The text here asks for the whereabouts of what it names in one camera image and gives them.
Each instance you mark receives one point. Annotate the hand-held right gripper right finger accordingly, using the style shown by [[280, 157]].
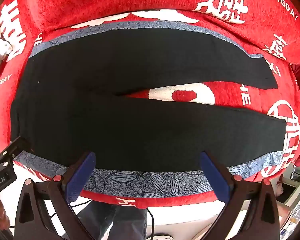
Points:
[[215, 177]]

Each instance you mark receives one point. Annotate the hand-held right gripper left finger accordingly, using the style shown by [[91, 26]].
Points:
[[80, 175]]

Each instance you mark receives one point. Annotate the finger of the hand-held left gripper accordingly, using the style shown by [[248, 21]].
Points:
[[18, 146]]

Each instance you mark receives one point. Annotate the black pants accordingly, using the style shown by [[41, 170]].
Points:
[[90, 80]]

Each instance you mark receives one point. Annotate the person's left hand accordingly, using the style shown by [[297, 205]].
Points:
[[1, 213]]

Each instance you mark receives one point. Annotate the person's jeans leg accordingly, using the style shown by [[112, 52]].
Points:
[[120, 220]]

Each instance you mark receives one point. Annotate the blue-grey leaf-patterned cloth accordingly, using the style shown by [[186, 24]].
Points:
[[145, 183]]

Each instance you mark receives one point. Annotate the beige storage box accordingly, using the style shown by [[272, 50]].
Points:
[[293, 188]]

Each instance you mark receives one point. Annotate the red printed blanket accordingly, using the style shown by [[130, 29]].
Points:
[[115, 0]]

